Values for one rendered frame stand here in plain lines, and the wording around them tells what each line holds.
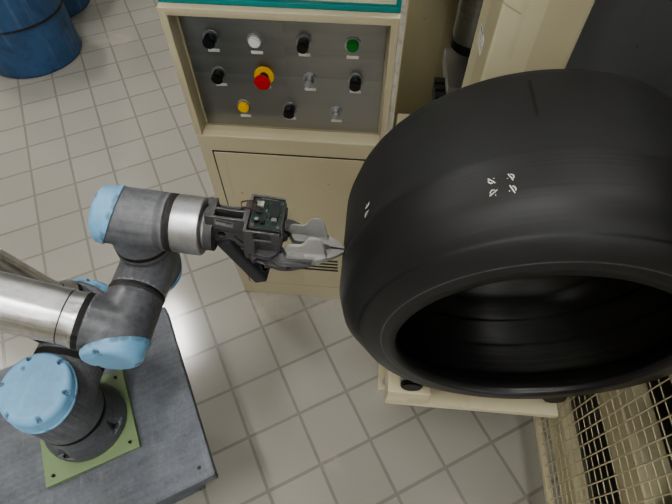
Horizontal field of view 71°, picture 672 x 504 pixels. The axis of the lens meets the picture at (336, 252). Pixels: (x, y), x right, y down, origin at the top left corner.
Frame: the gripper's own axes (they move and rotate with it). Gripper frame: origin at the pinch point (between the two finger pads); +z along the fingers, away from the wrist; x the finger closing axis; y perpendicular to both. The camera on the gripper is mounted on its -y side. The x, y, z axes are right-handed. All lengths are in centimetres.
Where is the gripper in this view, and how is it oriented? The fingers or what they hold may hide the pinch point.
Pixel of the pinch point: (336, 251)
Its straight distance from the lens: 75.0
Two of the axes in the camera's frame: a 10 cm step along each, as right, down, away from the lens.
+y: 1.1, -5.6, -8.2
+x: 0.9, -8.2, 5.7
